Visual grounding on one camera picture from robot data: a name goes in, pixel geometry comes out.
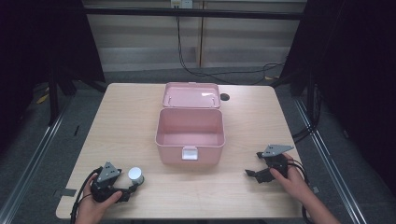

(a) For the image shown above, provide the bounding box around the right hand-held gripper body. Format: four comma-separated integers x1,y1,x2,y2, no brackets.
257,144,295,185

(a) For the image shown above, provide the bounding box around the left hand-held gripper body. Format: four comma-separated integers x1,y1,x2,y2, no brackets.
91,161,123,203

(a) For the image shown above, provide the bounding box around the white cylindrical container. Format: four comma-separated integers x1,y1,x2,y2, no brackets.
127,166,145,186

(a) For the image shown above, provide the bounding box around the pink storage box with lid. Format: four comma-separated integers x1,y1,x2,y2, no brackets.
154,81,226,166

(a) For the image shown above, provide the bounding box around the person's right hand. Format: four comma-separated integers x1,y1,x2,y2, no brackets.
268,153,308,203

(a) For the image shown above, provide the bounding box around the person's left hand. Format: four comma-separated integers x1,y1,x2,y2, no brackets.
75,173,123,222

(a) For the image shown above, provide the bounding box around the grey tape strip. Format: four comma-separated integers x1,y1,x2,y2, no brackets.
52,188,78,198

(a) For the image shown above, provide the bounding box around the yellow floor tape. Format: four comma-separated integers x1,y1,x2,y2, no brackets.
35,92,50,105

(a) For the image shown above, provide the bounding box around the black curtain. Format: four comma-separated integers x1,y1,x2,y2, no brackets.
0,0,106,153
278,0,396,190

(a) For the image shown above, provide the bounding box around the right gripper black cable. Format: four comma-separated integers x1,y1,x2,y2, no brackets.
287,158,316,224

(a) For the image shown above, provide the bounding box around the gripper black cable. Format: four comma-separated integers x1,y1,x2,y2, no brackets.
69,166,104,224
287,158,316,224

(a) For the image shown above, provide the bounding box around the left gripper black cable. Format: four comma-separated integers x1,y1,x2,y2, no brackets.
69,166,104,224

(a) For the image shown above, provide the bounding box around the metal floor rail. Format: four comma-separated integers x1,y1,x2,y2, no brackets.
0,98,73,224
293,98,369,224

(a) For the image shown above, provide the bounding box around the black metal stand post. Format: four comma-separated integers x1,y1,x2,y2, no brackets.
47,69,61,127

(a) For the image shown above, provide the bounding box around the long black floor cable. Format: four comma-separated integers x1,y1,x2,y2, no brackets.
175,15,286,86

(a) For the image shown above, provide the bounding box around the black horizontal frame bar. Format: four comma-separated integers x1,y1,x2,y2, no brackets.
83,7,308,21

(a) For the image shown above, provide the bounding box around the white wall socket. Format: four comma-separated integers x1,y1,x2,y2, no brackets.
170,0,194,9

